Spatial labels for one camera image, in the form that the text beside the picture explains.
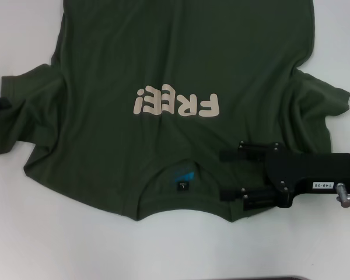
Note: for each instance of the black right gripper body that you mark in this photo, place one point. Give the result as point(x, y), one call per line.
point(309, 172)

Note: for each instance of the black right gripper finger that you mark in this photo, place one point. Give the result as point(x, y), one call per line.
point(245, 154)
point(256, 198)

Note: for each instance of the dark green FREE! t-shirt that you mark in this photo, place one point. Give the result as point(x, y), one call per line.
point(163, 58)

